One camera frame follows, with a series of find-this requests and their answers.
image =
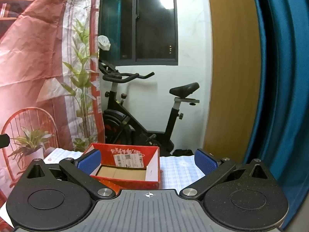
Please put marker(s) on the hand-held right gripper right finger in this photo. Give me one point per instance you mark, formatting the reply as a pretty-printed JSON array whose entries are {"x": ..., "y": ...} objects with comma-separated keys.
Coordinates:
[{"x": 206, "y": 162}]

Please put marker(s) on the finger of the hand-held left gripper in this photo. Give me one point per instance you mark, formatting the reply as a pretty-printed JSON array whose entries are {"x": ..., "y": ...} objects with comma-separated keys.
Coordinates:
[{"x": 3, "y": 140}]

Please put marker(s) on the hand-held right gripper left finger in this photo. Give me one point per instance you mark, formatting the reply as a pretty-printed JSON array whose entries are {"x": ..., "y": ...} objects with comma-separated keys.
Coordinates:
[{"x": 89, "y": 162}]

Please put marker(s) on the red strawberry print box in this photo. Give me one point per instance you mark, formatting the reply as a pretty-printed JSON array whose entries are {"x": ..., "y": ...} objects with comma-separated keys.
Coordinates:
[{"x": 132, "y": 185}]

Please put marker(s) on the dark cloth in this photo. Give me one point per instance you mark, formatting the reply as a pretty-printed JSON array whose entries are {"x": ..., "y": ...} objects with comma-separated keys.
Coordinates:
[{"x": 183, "y": 152}]

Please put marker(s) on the checked bedsheet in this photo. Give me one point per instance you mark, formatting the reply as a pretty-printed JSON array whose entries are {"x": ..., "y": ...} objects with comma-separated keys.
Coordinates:
[{"x": 178, "y": 169}]

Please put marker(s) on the black exercise bike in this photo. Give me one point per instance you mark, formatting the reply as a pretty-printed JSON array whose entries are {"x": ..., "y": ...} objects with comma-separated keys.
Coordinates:
[{"x": 115, "y": 123}]

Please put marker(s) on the wooden door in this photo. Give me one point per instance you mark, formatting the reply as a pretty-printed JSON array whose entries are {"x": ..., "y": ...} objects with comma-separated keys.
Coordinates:
[{"x": 231, "y": 77}]

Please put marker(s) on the printed backdrop cloth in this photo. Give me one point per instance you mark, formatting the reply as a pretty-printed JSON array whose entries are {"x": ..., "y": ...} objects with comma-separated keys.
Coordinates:
[{"x": 36, "y": 53}]

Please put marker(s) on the blue curtain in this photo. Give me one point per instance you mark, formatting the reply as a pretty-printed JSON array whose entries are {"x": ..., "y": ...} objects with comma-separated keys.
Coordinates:
[{"x": 284, "y": 77}]

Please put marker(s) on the white cap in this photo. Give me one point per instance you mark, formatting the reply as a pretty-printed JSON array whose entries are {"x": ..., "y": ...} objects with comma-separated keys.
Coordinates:
[{"x": 103, "y": 43}]

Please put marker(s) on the dark framed window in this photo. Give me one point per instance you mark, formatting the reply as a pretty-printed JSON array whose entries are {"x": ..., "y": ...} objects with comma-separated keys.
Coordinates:
[{"x": 154, "y": 29}]

